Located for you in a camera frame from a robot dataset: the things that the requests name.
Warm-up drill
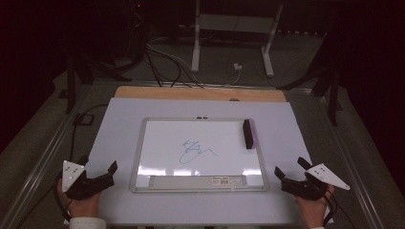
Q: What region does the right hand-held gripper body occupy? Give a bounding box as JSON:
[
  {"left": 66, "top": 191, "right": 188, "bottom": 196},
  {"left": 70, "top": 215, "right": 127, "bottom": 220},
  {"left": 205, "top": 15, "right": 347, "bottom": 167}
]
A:
[{"left": 281, "top": 162, "right": 352, "bottom": 201}]

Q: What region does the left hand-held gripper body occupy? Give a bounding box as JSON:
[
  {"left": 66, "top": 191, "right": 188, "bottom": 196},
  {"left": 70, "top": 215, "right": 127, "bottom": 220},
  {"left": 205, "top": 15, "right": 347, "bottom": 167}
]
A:
[{"left": 61, "top": 159, "right": 116, "bottom": 201}]

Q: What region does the black and purple whiteboard eraser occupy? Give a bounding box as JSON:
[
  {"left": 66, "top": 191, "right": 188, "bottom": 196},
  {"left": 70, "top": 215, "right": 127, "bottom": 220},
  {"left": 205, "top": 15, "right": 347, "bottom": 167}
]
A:
[{"left": 242, "top": 118, "right": 258, "bottom": 151}]

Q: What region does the person's right hand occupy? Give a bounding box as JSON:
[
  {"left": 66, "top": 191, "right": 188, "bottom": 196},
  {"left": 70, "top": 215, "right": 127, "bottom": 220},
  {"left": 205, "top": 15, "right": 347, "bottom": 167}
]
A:
[{"left": 293, "top": 185, "right": 336, "bottom": 229}]

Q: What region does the person's left hand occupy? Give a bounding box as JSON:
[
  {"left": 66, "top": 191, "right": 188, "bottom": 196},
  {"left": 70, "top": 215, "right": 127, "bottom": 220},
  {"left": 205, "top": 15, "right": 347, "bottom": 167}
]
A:
[{"left": 56, "top": 182, "right": 103, "bottom": 219}]

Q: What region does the black square floor plate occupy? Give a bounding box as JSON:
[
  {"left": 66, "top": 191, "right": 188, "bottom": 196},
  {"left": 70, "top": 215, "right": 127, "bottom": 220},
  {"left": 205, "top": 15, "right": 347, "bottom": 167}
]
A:
[{"left": 73, "top": 113, "right": 96, "bottom": 127}]

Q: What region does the large white table sheet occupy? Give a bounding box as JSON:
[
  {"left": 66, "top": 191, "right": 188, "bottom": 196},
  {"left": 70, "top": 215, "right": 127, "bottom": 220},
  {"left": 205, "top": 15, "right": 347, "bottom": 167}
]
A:
[{"left": 63, "top": 96, "right": 335, "bottom": 227}]

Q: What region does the black tripod stand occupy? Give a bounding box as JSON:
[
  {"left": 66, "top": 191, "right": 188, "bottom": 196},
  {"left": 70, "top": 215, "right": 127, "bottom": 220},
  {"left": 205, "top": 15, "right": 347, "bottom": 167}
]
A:
[
  {"left": 276, "top": 18, "right": 343, "bottom": 127},
  {"left": 65, "top": 52, "right": 133, "bottom": 115}
]

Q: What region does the silver framed whiteboard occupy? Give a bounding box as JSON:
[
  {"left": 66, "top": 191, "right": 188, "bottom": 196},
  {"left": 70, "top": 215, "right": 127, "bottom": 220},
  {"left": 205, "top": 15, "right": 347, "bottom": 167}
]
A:
[{"left": 128, "top": 116, "right": 269, "bottom": 195}]

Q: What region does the dark power strip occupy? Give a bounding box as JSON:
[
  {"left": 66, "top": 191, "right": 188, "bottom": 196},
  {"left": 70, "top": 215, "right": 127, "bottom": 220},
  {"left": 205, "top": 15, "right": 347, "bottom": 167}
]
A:
[{"left": 276, "top": 29, "right": 329, "bottom": 36}]

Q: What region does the dark equipment rack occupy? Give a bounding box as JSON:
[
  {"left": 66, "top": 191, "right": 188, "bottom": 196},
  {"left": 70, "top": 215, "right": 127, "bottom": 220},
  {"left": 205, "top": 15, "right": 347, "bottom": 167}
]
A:
[{"left": 125, "top": 0, "right": 152, "bottom": 65}]

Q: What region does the white metal stand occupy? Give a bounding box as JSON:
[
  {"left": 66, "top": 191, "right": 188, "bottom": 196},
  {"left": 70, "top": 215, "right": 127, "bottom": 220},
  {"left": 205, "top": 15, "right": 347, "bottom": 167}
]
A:
[{"left": 190, "top": 0, "right": 285, "bottom": 78}]

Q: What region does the left hand-held gripper black cable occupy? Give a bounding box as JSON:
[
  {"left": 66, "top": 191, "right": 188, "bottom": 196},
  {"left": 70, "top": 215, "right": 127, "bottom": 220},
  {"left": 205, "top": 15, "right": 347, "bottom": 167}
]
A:
[{"left": 52, "top": 171, "right": 73, "bottom": 222}]

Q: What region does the hand-held gripper black cable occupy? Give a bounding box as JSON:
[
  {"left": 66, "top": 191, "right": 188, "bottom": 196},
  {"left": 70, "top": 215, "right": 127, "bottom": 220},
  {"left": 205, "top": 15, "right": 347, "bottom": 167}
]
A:
[
  {"left": 322, "top": 190, "right": 339, "bottom": 227},
  {"left": 52, "top": 171, "right": 73, "bottom": 222}
]

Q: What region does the black floor cable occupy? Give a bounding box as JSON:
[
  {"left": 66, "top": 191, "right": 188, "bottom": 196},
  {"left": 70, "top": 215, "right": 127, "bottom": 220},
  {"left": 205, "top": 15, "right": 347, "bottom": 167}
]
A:
[{"left": 70, "top": 103, "right": 110, "bottom": 164}]

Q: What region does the right hand-held gripper black cable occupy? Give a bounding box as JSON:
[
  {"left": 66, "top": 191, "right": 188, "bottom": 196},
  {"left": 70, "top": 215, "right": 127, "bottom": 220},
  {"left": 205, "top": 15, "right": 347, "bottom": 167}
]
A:
[{"left": 322, "top": 190, "right": 339, "bottom": 227}]

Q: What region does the aluminium floor rail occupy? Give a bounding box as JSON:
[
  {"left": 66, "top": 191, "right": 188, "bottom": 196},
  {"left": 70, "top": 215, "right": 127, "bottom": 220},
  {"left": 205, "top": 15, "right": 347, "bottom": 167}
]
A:
[
  {"left": 0, "top": 80, "right": 96, "bottom": 229},
  {"left": 313, "top": 90, "right": 388, "bottom": 229}
]

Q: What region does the bundle of black floor cables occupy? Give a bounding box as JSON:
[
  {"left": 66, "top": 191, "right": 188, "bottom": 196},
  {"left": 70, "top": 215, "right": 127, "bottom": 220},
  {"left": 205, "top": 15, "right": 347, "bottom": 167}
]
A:
[{"left": 144, "top": 47, "right": 204, "bottom": 89}]

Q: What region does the white floor cable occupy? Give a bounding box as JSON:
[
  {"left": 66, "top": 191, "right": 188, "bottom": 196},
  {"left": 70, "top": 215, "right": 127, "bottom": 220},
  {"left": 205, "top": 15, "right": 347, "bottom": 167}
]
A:
[{"left": 146, "top": 42, "right": 243, "bottom": 87}]

